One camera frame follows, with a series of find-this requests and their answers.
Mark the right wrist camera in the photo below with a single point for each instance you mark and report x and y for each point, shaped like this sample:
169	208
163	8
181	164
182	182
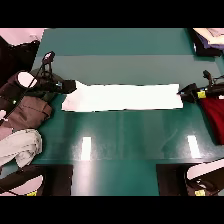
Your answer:
207	76

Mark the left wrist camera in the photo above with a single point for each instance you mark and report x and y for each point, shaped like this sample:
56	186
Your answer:
47	57

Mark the red garment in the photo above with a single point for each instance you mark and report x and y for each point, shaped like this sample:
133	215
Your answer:
215	116

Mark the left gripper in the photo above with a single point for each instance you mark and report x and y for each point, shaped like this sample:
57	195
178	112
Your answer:
66	87

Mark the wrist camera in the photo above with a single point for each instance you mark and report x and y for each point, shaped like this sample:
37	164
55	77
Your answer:
207	76
47	57

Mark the black garment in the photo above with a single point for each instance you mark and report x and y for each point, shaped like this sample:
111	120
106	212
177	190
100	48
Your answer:
203	50
15	58

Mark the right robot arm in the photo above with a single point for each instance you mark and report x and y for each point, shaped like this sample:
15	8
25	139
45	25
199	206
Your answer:
204	171

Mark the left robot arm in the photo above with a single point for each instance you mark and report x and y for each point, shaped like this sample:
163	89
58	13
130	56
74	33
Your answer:
26	79

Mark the brown garment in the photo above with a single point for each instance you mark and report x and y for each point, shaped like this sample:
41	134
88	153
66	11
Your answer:
30	111

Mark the white garment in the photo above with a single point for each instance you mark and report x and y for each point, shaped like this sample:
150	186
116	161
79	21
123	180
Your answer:
126	96

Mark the light grey garment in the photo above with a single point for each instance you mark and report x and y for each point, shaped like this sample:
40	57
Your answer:
20	145

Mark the pale pink garment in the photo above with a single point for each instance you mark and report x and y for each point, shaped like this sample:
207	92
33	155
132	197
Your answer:
213	33

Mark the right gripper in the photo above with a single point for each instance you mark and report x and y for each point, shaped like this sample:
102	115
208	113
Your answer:
190	92

